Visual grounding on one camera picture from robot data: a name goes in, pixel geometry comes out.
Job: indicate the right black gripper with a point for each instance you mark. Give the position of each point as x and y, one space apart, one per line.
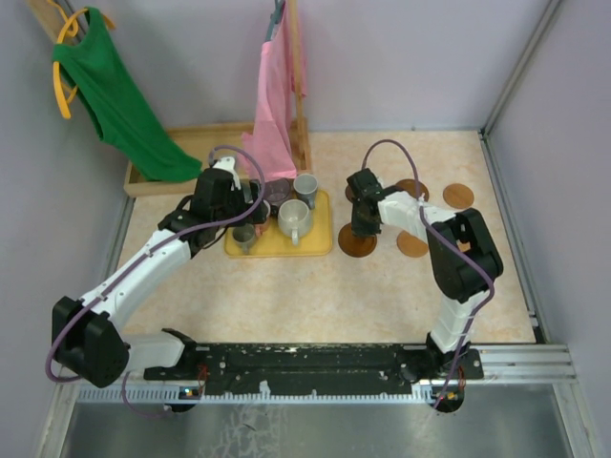
358 228

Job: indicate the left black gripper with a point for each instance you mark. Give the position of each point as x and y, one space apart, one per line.
255 216

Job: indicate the brown ridged wooden coaster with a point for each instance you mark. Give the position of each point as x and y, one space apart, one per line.
353 246

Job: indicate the light wooden coaster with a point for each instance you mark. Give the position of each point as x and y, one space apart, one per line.
411 246
458 196

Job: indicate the large white mug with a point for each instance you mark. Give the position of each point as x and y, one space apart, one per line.
295 220

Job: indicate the grey blue mug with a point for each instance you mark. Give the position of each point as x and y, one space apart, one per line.
305 187

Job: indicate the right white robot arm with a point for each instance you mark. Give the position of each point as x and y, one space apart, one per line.
465 261

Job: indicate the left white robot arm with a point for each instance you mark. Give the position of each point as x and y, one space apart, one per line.
86 333

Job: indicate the purple glass cup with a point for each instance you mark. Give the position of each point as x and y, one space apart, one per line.
276 193

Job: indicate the small green grey mug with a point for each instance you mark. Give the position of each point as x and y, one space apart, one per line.
245 237

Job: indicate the yellow plastic tray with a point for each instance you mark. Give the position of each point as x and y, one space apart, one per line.
274 244

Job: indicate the pink lettered mug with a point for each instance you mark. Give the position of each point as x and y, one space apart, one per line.
260 229

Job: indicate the wooden tray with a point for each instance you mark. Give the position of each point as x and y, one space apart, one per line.
196 141

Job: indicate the pink shirt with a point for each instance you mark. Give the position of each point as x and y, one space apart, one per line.
269 142

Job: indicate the green shirt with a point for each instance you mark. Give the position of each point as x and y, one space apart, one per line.
119 112

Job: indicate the yellow clothes hanger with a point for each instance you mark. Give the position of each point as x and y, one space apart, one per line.
65 94

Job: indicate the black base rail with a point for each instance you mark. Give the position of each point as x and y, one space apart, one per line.
303 369

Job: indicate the aluminium frame rail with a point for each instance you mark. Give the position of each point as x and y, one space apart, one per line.
537 363

